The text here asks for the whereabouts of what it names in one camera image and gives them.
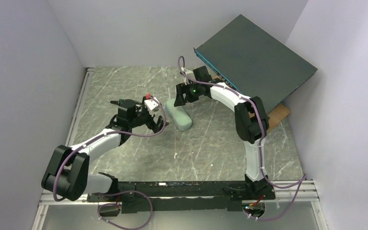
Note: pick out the aluminium left side rail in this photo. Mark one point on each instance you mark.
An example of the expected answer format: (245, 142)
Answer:
(79, 106)

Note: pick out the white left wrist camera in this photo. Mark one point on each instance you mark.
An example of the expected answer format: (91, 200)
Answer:
(151, 103)

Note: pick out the green handled pliers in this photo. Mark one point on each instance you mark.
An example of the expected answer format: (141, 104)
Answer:
(126, 103)

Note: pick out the mint green umbrella case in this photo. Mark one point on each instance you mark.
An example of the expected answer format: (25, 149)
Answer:
(180, 117)

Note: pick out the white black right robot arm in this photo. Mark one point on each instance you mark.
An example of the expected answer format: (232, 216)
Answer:
(251, 120)

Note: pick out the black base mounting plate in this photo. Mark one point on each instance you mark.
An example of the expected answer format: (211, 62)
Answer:
(186, 195)

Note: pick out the brown wooden board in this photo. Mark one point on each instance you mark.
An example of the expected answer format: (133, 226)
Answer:
(276, 116)

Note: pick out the dark grey network switch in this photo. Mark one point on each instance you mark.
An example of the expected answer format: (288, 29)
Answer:
(255, 63)

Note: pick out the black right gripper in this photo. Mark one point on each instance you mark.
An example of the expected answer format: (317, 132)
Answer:
(181, 95)

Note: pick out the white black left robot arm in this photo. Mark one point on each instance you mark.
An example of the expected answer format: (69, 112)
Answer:
(67, 174)

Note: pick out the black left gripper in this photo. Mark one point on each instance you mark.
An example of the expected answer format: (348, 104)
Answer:
(154, 121)

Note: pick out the aluminium front rail frame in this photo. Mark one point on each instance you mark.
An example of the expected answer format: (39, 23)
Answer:
(286, 192)

